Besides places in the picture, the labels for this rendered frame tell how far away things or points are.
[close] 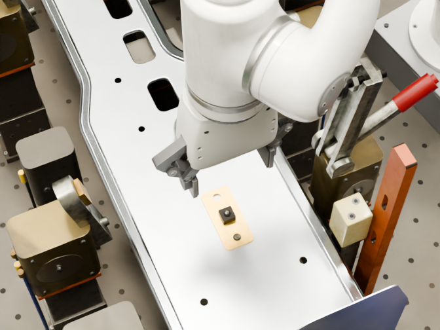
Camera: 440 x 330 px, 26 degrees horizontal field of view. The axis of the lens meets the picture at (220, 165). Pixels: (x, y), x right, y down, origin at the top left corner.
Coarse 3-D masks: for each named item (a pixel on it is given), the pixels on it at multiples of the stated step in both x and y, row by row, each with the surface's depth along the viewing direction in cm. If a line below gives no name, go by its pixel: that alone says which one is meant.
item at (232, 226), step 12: (216, 192) 119; (228, 192) 119; (204, 204) 118; (216, 204) 118; (228, 204) 118; (216, 216) 117; (240, 216) 117; (216, 228) 116; (228, 228) 116; (240, 228) 116; (228, 240) 115; (240, 240) 115; (252, 240) 115
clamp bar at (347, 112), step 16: (368, 64) 102; (352, 80) 102; (368, 80) 101; (352, 96) 106; (368, 96) 103; (336, 112) 109; (352, 112) 105; (368, 112) 106; (336, 128) 112; (352, 128) 108; (320, 144) 115; (352, 144) 111; (336, 160) 113
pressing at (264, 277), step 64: (64, 0) 135; (128, 0) 135; (128, 64) 129; (128, 128) 124; (128, 192) 119; (256, 192) 119; (192, 256) 115; (256, 256) 115; (320, 256) 115; (192, 320) 110; (256, 320) 110
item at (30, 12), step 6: (6, 0) 127; (12, 0) 127; (18, 0) 128; (24, 0) 133; (12, 6) 128; (24, 6) 129; (24, 12) 130; (30, 12) 132; (36, 12) 133; (24, 18) 131; (30, 18) 132; (30, 24) 133; (36, 24) 133; (30, 30) 134
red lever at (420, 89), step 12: (420, 84) 110; (432, 84) 109; (396, 96) 111; (408, 96) 110; (420, 96) 110; (384, 108) 112; (396, 108) 111; (408, 108) 111; (372, 120) 112; (384, 120) 112; (360, 132) 113; (372, 132) 113; (336, 144) 114
